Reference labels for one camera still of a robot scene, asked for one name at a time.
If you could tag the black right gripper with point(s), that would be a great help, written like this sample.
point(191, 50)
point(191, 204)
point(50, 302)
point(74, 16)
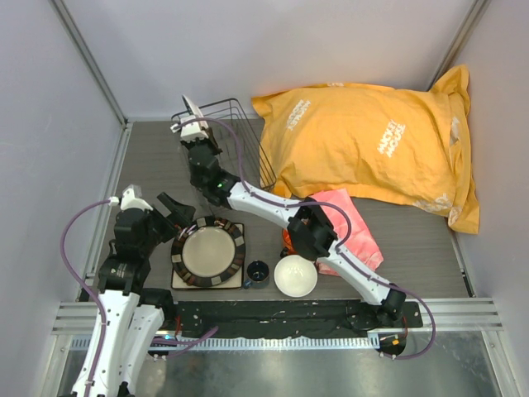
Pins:
point(208, 142)

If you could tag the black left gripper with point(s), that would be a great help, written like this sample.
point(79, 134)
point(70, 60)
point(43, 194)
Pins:
point(180, 214)

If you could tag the brown checkered rim plate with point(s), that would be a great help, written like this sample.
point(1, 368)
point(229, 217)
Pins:
point(208, 251)

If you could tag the square floral plate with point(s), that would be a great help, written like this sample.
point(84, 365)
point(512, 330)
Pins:
point(206, 285)

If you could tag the green rimmed white plate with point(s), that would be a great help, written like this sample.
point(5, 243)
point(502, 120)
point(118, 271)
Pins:
point(195, 113)

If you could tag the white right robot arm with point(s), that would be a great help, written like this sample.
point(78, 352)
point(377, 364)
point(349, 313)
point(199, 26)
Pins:
point(311, 232)

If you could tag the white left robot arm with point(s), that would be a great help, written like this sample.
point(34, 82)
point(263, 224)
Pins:
point(128, 313)

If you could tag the dark blue mug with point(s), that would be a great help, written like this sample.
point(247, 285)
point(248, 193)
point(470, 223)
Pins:
point(257, 275)

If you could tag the orange glass mug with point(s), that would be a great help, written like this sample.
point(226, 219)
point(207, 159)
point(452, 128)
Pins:
point(287, 245)

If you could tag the white bowl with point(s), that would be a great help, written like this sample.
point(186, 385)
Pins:
point(295, 276)

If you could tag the pink patterned cloth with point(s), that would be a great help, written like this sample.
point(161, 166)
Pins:
point(360, 242)

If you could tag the yellow Mickey Mouse pillow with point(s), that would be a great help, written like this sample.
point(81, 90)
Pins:
point(388, 144)

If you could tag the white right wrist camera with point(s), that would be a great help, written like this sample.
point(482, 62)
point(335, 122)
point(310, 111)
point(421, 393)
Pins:
point(190, 129)

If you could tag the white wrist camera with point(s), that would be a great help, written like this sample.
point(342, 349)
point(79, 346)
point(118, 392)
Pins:
point(190, 129)
point(131, 198)

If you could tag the grey wire dish rack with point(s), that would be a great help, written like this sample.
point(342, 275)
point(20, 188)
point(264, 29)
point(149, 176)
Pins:
point(242, 155)

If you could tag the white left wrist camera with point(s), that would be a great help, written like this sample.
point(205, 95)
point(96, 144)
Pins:
point(131, 198)

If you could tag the white slotted cable duct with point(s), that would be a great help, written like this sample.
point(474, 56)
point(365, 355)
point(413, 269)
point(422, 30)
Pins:
point(287, 344)

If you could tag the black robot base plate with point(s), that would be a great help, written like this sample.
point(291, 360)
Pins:
point(280, 319)

